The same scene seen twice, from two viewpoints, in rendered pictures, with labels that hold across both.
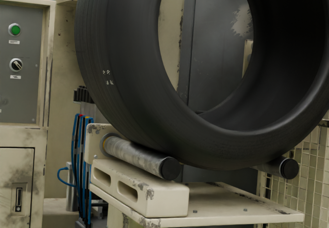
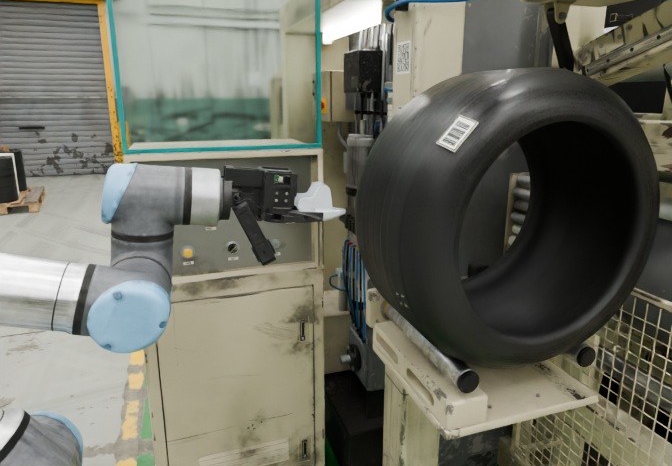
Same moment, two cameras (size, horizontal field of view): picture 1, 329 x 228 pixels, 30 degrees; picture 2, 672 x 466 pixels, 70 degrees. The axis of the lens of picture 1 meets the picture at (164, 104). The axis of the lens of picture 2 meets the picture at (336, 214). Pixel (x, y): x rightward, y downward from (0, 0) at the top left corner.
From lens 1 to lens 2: 51 cm
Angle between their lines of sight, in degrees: 12
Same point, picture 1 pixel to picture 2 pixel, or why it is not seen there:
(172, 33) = not seen: hidden behind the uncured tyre
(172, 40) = not seen: hidden behind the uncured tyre
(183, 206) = (482, 413)
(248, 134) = (550, 341)
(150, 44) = (450, 273)
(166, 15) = not seen: hidden behind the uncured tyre
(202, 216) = (500, 418)
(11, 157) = (292, 296)
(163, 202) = (463, 414)
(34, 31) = (304, 177)
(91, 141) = (372, 308)
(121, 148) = (406, 327)
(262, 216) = (558, 406)
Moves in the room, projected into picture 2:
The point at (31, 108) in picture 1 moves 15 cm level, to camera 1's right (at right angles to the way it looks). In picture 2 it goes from (306, 247) to (353, 249)
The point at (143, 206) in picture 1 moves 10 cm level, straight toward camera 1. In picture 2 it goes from (441, 417) to (449, 455)
